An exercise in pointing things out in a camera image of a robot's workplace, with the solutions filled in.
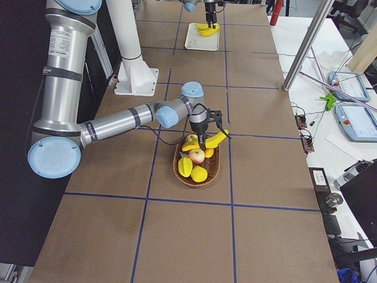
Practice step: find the yellow starfruit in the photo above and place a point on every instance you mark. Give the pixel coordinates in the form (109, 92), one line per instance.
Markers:
(185, 166)

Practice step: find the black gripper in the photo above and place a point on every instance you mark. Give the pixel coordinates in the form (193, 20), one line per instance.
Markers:
(200, 128)
(210, 6)

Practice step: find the green plastic clamp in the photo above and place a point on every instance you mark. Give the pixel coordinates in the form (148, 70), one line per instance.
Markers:
(330, 101)

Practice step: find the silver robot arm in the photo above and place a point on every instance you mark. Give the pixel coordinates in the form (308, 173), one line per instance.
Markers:
(76, 74)
(190, 5)

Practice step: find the aluminium frame post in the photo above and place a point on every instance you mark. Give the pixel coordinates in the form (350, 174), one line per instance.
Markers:
(307, 42)

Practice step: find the yellow pear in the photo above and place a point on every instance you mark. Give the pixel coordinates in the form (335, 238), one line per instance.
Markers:
(199, 174)

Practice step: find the lower teach pendant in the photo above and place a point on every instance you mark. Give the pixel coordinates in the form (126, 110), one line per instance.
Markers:
(357, 122)

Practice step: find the woven wicker basket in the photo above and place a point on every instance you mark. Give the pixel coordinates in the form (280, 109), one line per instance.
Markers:
(212, 165)

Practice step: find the orange connector block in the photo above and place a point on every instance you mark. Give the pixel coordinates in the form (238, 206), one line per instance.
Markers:
(307, 143)
(301, 121)

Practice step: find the red fire extinguisher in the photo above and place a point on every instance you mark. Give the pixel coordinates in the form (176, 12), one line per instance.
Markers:
(276, 12)

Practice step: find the black device with label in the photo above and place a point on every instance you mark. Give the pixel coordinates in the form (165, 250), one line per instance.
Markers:
(319, 179)

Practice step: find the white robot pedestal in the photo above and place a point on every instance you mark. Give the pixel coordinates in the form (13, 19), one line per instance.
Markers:
(135, 77)

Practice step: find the teach pendant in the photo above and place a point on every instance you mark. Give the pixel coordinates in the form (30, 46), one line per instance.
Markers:
(350, 83)
(357, 122)

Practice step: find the upper orange connector block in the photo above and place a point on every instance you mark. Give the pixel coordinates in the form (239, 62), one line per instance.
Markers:
(301, 121)

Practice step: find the lower orange connector block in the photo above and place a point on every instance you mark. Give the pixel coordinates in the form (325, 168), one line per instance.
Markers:
(307, 143)

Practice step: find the small orange fruit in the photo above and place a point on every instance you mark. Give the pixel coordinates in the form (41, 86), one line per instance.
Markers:
(208, 153)

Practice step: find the thin metal rod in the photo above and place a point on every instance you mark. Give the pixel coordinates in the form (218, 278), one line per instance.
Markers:
(338, 91)

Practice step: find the white rectangular bear tray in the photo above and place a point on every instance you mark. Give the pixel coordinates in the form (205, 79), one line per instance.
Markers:
(196, 41)

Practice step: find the black monitor corner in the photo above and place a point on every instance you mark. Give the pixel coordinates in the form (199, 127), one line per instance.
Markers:
(359, 192)

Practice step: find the upper teach pendant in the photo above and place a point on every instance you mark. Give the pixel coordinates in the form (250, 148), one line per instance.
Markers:
(350, 83)

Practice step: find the pink white peach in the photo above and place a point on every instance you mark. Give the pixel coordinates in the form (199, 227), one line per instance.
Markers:
(197, 156)

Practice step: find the yellow banana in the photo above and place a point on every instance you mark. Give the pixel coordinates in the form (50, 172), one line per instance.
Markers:
(214, 141)
(203, 27)
(209, 32)
(193, 144)

